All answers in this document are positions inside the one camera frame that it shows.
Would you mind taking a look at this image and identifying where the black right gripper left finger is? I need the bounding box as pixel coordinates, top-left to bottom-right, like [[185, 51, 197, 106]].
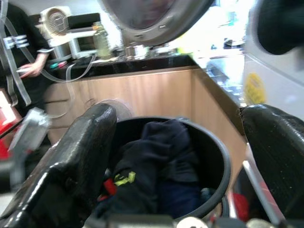
[[0, 103, 119, 228]]

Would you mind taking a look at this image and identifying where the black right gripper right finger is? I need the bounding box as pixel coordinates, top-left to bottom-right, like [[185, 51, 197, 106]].
[[239, 104, 304, 228]]

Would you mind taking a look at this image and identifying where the black plastic bucket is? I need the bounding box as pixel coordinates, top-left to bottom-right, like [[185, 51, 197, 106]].
[[104, 115, 233, 220]]

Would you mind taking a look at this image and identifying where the red stool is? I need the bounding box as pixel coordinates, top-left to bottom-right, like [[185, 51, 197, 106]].
[[231, 192, 250, 221]]

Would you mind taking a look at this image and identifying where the black garment with green logo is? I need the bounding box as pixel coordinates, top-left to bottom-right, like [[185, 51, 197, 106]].
[[95, 140, 202, 216]]

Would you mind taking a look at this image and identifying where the yellow round sticker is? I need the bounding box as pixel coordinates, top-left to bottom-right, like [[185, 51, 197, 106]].
[[244, 72, 266, 105]]

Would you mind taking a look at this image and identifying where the white tumble dryer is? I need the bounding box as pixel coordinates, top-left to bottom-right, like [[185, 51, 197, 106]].
[[241, 0, 304, 112]]

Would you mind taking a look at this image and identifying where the dark navy garment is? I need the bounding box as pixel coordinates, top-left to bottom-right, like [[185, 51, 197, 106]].
[[140, 118, 200, 181]]

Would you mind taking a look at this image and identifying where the wooden base cabinet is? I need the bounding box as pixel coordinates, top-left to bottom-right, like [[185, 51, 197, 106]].
[[44, 54, 247, 144]]

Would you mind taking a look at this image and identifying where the white toaster oven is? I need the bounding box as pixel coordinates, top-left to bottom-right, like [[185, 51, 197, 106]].
[[50, 32, 98, 60]]

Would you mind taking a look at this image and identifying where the pale green bottle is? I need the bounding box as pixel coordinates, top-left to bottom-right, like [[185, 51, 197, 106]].
[[93, 23, 112, 58]]

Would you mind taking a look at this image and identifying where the person in black shirt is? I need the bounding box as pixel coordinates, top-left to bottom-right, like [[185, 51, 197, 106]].
[[0, 2, 55, 111]]

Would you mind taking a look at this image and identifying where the beige round fan heater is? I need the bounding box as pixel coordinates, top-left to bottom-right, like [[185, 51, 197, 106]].
[[39, 6, 72, 40]]

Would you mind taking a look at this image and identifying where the black flat box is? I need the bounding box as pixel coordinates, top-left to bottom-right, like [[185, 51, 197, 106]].
[[67, 13, 102, 31]]

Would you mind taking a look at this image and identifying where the round glass dryer door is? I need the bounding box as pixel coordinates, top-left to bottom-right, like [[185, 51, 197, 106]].
[[97, 0, 216, 48]]

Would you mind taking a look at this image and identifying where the red strap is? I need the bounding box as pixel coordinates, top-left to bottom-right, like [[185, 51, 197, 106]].
[[102, 178, 117, 199]]

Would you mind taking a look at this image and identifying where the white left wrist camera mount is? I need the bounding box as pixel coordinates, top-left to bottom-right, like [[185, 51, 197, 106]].
[[8, 107, 52, 152]]

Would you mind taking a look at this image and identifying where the clear plastic hose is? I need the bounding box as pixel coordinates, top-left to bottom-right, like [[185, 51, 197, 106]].
[[40, 54, 97, 119]]

